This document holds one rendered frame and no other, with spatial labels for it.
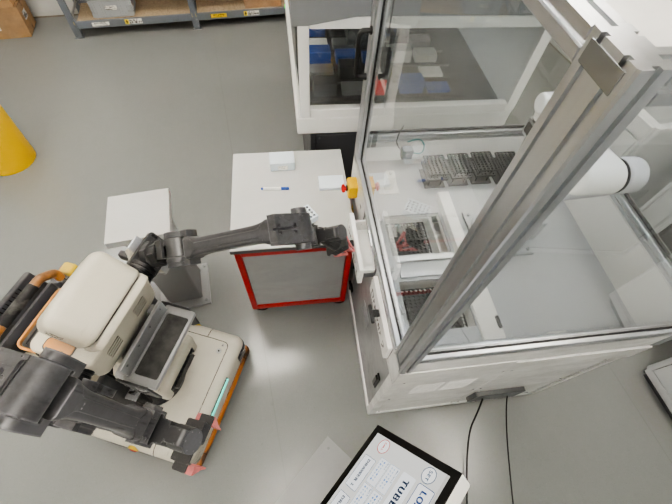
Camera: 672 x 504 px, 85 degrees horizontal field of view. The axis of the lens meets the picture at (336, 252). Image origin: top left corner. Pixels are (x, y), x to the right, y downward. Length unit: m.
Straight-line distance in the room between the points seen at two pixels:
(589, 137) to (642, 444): 2.45
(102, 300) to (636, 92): 1.01
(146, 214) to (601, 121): 1.78
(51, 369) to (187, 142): 2.90
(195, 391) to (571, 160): 1.82
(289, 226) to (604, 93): 0.66
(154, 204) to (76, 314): 1.04
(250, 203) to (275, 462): 1.31
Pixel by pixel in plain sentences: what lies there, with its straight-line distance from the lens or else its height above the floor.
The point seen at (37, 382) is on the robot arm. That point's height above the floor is 1.62.
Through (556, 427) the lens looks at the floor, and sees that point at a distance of 2.55.
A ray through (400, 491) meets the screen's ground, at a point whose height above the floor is 1.11.
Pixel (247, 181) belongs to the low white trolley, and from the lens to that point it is 1.94.
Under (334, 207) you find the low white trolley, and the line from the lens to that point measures 1.81.
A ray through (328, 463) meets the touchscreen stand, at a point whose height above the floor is 0.03.
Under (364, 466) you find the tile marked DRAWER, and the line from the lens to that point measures 1.17.
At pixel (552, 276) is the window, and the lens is 0.83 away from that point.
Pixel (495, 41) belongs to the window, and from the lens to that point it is 0.68.
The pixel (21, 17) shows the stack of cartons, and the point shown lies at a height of 0.19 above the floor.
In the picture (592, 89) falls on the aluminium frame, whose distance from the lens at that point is 0.48.
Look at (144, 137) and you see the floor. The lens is 3.59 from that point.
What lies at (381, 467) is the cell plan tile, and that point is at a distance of 1.13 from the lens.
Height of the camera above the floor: 2.16
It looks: 58 degrees down
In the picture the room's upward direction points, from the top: 6 degrees clockwise
